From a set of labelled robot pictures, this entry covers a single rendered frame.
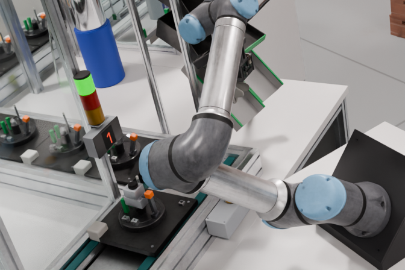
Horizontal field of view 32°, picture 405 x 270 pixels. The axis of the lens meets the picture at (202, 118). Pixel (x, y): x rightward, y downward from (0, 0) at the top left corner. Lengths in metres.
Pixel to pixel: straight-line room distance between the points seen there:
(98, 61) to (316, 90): 0.93
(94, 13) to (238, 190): 1.42
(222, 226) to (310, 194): 0.34
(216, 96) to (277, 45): 2.27
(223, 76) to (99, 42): 1.45
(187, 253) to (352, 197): 0.50
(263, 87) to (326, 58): 2.28
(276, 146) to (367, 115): 1.72
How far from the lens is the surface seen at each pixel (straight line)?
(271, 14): 3.77
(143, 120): 2.80
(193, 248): 2.06
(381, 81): 4.46
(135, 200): 2.07
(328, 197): 1.81
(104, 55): 3.05
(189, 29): 1.81
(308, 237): 2.11
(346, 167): 2.07
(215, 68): 1.65
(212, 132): 1.56
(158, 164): 1.63
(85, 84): 2.00
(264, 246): 2.11
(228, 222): 2.06
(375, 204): 1.93
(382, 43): 4.90
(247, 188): 1.79
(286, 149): 2.46
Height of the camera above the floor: 2.28
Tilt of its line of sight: 31 degrees down
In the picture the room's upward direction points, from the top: 13 degrees counter-clockwise
